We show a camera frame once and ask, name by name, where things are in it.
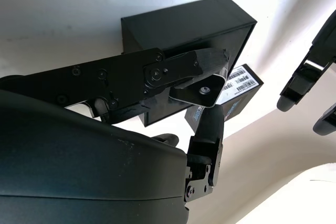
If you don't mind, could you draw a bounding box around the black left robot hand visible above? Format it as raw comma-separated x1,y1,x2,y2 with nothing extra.
277,8,336,137

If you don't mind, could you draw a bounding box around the black box base foam insert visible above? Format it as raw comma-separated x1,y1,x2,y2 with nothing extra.
120,0,258,127

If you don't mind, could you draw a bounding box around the black printed RealSense box lid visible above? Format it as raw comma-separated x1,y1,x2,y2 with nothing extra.
184,63,265,134

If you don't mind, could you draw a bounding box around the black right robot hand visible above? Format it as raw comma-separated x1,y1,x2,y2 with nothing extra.
0,47,229,224

